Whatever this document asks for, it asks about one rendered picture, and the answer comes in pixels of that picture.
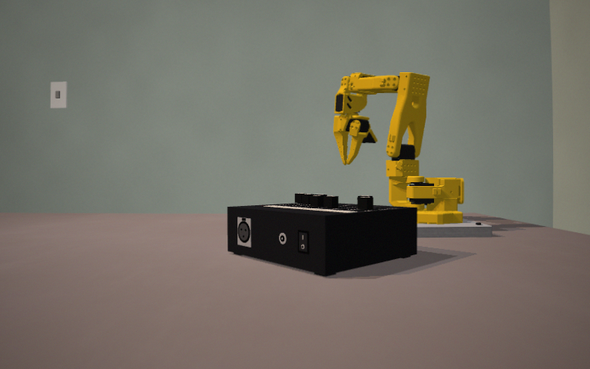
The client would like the black lighting desk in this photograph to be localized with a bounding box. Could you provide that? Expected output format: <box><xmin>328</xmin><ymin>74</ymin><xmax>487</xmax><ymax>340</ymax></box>
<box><xmin>227</xmin><ymin>193</ymin><xmax>417</xmax><ymax>277</ymax></box>

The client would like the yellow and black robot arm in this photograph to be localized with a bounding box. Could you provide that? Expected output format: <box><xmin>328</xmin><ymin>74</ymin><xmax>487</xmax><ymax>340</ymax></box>
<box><xmin>334</xmin><ymin>72</ymin><xmax>462</xmax><ymax>224</ymax></box>

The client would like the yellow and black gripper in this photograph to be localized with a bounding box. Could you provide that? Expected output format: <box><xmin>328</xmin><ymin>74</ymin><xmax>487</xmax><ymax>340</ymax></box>
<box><xmin>333</xmin><ymin>113</ymin><xmax>378</xmax><ymax>165</ymax></box>

